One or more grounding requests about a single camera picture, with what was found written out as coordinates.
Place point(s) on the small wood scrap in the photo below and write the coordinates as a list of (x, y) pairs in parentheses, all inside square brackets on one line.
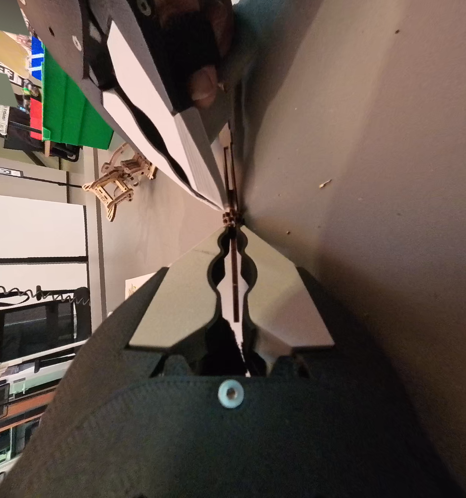
[(326, 184)]

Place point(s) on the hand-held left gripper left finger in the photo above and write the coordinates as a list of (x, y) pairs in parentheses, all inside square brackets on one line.
[(170, 308)]

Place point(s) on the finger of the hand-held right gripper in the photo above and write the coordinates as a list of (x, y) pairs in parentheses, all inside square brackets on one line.
[(120, 108), (136, 65)]

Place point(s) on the pale flat sheet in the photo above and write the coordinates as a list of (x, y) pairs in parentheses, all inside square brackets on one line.
[(140, 287)]

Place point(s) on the long slotted wooden strip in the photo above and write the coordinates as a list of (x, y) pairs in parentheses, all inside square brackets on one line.
[(236, 281)]

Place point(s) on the black monitor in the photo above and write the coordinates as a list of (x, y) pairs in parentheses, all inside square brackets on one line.
[(35, 327)]

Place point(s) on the cluttered storage shelf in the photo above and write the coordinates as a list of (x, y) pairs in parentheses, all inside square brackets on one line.
[(19, 409)]

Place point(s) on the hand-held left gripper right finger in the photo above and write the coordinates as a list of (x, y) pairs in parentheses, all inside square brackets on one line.
[(286, 310)]

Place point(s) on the person's right hand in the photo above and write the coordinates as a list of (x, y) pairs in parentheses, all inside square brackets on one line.
[(205, 88)]

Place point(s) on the black stand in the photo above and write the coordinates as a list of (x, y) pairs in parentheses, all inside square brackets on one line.
[(19, 142)]

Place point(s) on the green panel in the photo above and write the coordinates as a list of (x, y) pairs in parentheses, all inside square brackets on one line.
[(73, 113)]

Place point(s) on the red and blue board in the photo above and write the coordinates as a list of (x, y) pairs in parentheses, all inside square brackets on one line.
[(36, 119)]

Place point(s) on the tan cardboard piece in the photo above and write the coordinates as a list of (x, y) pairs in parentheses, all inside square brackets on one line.
[(8, 51)]

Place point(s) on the assembled wooden mechanical model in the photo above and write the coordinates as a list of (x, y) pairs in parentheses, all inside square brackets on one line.
[(135, 166)]

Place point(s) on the white board with black frame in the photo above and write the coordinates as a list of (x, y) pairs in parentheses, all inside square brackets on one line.
[(35, 226)]

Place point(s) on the small wooden gear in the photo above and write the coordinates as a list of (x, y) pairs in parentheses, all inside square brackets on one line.
[(230, 218)]

